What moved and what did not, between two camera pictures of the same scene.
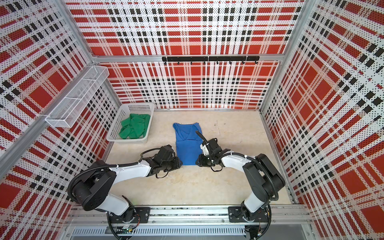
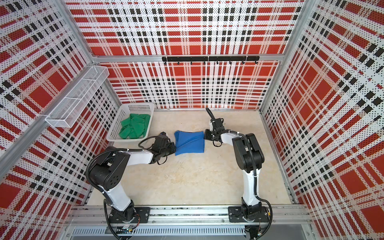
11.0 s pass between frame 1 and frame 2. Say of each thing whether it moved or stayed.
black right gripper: moved
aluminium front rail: stayed
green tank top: stayed
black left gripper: moved
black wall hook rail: stayed
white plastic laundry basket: stayed
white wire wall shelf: stayed
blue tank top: moved
